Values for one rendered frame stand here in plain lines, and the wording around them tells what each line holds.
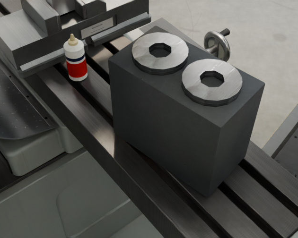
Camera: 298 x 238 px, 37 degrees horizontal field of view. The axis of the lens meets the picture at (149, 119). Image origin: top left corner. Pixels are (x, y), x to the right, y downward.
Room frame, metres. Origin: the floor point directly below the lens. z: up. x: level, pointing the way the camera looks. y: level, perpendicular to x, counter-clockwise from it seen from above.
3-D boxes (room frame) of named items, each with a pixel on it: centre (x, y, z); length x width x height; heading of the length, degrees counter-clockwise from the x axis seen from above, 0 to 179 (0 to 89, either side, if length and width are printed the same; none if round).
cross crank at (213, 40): (1.14, -0.20, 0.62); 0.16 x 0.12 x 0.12; 129
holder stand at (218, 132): (0.51, -0.06, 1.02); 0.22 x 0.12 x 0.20; 49
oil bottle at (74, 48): (0.70, 0.15, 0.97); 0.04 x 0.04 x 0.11
